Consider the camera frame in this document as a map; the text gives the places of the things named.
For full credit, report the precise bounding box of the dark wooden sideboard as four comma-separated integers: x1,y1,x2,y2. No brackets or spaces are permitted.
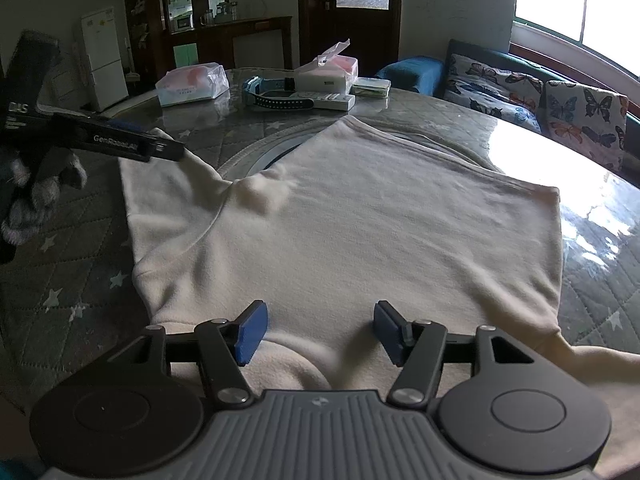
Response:
196,16,295,72

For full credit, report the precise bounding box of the butterfly print cushion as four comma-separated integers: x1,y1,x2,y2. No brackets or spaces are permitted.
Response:
444,54,545,133
542,80,630,171

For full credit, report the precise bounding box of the pink soft tissue packet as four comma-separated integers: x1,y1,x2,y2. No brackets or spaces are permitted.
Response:
155,61,230,107

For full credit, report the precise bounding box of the glass turntable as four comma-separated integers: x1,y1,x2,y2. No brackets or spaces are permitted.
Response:
215,127,326,181

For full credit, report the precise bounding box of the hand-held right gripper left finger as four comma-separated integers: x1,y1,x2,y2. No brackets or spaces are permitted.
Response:
131,300,270,407

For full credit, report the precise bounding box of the white refrigerator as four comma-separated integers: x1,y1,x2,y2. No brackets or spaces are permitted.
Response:
80,7,130,112

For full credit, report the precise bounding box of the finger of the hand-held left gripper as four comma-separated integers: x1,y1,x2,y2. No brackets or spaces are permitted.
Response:
149,140,187,164

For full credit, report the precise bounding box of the blue sofa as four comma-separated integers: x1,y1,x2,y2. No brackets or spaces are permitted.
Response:
375,39,640,176

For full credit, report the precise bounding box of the cream sweatshirt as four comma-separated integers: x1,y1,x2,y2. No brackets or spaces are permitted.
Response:
119,115,640,480

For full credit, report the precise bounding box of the dark wooden door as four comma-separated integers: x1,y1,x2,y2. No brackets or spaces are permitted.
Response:
297,0,403,73

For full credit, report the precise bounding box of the white tissue box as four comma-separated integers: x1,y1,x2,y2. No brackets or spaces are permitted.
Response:
294,39,359,95

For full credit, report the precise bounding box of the dark wooden cabinet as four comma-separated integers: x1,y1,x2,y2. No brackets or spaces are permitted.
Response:
122,0,231,96

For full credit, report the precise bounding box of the green card pack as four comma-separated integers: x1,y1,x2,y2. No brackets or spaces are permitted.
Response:
350,78,392,97

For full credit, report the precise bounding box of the flat white box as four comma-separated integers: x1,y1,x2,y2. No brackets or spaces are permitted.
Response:
287,91,357,112

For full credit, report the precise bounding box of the person's left hand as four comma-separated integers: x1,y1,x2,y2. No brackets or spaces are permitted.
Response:
0,147,89,247

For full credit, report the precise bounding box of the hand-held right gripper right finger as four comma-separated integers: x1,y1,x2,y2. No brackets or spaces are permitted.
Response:
372,300,539,407

